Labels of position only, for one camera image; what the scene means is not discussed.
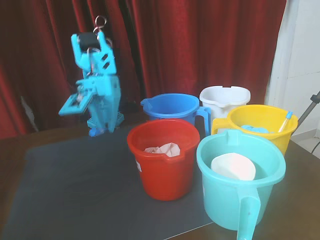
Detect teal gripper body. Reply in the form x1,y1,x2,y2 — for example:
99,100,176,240
75,74,121,101

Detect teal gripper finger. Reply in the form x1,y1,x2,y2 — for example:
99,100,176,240
90,97,108,130
104,92,123,134

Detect crumpled white tissue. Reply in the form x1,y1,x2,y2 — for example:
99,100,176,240
144,142,182,158

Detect blue plastic bucket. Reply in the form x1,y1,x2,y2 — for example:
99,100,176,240
140,93,212,137

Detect white face mask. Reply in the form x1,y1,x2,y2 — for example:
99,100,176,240
210,152,257,181

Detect yellow plastic bucket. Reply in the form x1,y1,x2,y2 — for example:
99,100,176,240
211,104,299,157

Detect red velvet curtain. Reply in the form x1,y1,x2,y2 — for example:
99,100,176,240
0,0,286,140

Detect red plastic bucket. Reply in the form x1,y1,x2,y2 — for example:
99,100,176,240
126,118,201,202

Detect teal framed wrist camera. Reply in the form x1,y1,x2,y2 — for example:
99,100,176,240
58,92,95,117

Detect dark grey textured mat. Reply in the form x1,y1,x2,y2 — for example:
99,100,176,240
2,127,213,240

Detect grey tripod leg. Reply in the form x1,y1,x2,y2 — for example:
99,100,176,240
297,91,320,123

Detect teal plastic bucket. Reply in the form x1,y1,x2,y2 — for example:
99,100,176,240
196,129,287,240

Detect white plastic bucket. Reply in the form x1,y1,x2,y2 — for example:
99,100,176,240
199,85,251,120

